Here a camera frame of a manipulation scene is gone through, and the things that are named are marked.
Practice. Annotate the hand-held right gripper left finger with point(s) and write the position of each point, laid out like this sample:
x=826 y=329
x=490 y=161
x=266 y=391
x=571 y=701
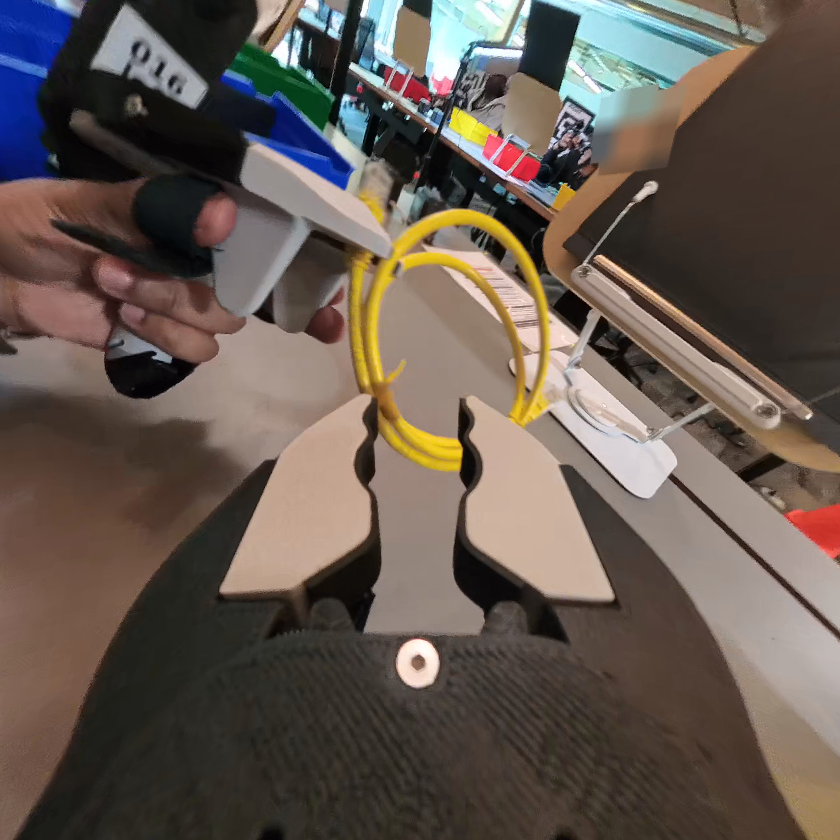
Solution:
x=302 y=512

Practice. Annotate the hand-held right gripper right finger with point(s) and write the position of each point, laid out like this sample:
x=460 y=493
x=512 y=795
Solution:
x=531 y=518

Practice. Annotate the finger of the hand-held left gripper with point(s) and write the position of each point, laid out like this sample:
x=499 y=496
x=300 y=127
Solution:
x=308 y=190
x=308 y=282

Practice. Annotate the blue storage bin with tag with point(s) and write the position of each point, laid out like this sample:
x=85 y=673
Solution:
x=33 y=79

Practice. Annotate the person's left hand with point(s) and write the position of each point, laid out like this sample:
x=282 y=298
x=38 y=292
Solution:
x=65 y=275

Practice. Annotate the green storage bin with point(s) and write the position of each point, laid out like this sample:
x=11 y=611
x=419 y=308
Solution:
x=282 y=79

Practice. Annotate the black pole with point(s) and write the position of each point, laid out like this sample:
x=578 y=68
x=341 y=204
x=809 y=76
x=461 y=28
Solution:
x=346 y=52

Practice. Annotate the yellow storage bin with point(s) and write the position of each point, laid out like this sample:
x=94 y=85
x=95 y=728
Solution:
x=469 y=126
x=563 y=197

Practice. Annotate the black and cardboard panel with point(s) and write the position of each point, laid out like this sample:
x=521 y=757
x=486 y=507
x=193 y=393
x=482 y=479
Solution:
x=548 y=39
x=412 y=39

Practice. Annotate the red storage bin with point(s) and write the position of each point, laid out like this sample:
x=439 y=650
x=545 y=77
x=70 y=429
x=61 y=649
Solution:
x=512 y=157

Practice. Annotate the printed paper sheet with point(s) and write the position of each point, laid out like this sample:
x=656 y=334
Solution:
x=518 y=302

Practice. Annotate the orange cone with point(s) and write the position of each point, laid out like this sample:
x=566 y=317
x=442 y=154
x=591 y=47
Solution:
x=820 y=528

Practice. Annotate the plywood board with black panel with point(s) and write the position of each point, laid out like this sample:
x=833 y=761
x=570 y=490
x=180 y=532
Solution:
x=754 y=197

